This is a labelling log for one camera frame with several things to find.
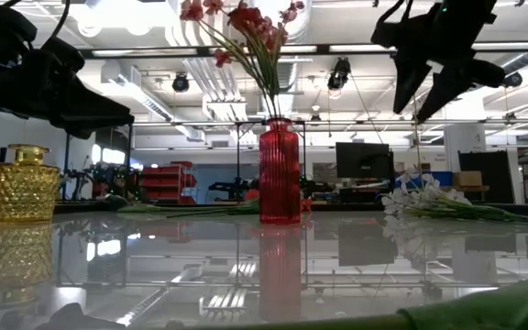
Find cardboard box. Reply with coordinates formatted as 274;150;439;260
452;170;483;188

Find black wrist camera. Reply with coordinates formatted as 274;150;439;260
38;35;86;72
370;12;433;52

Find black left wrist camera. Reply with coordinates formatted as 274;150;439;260
38;35;86;72

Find black ceiling spotlight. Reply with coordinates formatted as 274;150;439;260
326;56;353;92
171;71;192;94
501;71;524;90

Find background robot station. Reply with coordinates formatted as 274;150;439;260
61;162;142;203

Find yellow textured glass vase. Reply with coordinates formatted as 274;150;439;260
0;143;61;225

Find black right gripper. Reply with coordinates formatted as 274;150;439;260
391;20;506;124

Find blue storage bin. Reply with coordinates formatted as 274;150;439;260
394;170;454;190

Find red ribbed glass vase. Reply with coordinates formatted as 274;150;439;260
258;116;302;226

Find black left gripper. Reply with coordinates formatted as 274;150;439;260
0;48;136;140

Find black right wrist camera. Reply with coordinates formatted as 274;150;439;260
370;12;433;52

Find white artificial flower spray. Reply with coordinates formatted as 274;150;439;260
381;182;528;226
396;166;474;207

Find black camera cable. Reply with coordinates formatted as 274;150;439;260
41;0;72;46

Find black screen panel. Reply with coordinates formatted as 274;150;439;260
457;149;516;204

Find red artificial flower spray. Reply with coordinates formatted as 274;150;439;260
179;0;306;120
116;192;314;219

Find dark office monitor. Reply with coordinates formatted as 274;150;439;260
335;141;396;181

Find red shelving unit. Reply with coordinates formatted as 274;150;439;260
141;159;199;206

